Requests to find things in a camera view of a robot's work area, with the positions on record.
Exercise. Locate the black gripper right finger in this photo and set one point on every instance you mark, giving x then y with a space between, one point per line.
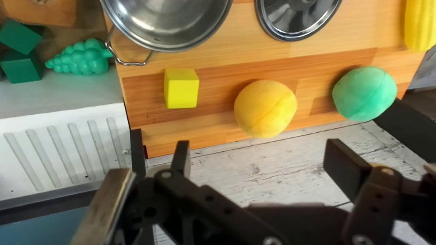
364 184

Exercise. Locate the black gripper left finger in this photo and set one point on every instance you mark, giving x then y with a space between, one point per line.
180 161

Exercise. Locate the yellow cube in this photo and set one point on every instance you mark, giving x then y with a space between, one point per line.
182 87

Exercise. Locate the silver pot on counter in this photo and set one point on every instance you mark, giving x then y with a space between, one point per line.
164 25

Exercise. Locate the silver pot lid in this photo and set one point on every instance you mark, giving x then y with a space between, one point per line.
293 20

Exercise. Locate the grey wood-pattern back panel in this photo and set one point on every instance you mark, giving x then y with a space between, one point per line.
288 169

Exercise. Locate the toy kitchen counter unit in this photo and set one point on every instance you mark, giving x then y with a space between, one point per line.
361 33

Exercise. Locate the green ball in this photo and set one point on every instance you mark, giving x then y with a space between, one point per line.
364 93

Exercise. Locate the yellow ball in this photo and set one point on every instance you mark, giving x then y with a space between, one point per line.
265 108

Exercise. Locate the green toy grapes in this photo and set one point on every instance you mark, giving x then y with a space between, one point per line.
86 57

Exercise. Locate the wooden toy block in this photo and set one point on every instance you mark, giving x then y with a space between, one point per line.
47 12

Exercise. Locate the dark green toy block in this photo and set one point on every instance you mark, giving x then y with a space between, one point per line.
21 37

